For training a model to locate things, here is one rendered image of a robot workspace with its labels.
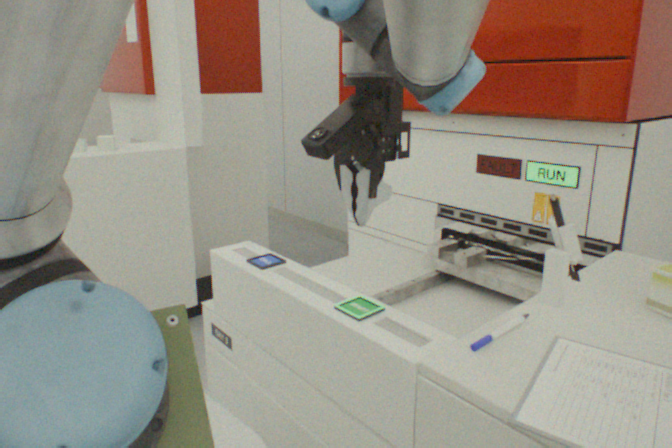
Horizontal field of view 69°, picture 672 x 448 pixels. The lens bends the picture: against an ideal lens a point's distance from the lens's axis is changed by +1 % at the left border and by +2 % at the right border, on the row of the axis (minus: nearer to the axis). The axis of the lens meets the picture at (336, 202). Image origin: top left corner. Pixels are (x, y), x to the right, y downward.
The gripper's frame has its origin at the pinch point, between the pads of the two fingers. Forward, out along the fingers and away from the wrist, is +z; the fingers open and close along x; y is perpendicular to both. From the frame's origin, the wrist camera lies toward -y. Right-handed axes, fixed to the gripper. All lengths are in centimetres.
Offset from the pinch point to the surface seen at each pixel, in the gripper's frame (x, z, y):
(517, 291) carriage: -2, 24, 45
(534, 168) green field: 3, 0, 58
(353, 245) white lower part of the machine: 63, 34, 59
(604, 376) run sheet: -31.7, 13.9, 9.6
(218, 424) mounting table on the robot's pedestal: 7.6, 28.7, -19.8
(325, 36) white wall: 255, -52, 207
